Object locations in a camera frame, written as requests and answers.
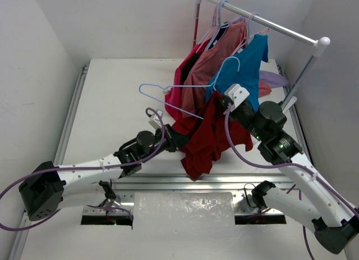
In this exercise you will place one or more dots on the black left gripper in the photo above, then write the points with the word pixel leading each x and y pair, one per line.
pixel 174 137

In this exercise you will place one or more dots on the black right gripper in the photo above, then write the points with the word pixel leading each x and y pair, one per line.
pixel 224 100

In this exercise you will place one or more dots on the dark red t-shirt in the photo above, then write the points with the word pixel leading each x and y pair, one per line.
pixel 207 137

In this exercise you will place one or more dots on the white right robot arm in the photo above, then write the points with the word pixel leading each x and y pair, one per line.
pixel 332 219

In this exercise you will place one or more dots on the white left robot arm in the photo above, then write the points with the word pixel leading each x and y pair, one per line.
pixel 47 188

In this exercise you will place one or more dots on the teal blue t-shirt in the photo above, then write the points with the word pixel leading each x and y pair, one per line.
pixel 244 69

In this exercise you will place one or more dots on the salmon pink t-shirt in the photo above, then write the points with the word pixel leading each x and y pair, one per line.
pixel 208 64

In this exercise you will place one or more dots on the blue hanger on rack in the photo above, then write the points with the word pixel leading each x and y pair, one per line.
pixel 216 22

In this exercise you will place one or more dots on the lavender cloth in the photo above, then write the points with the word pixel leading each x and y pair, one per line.
pixel 273 80

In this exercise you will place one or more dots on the white foam sheet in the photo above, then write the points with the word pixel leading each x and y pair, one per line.
pixel 160 212

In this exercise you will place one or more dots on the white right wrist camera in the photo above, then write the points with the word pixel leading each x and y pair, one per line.
pixel 237 94

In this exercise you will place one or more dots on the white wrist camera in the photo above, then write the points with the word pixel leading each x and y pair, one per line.
pixel 154 119
pixel 237 94

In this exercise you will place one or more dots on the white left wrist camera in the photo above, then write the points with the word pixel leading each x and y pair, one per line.
pixel 154 119

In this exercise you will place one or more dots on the aluminium table rail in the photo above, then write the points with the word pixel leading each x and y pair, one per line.
pixel 108 110

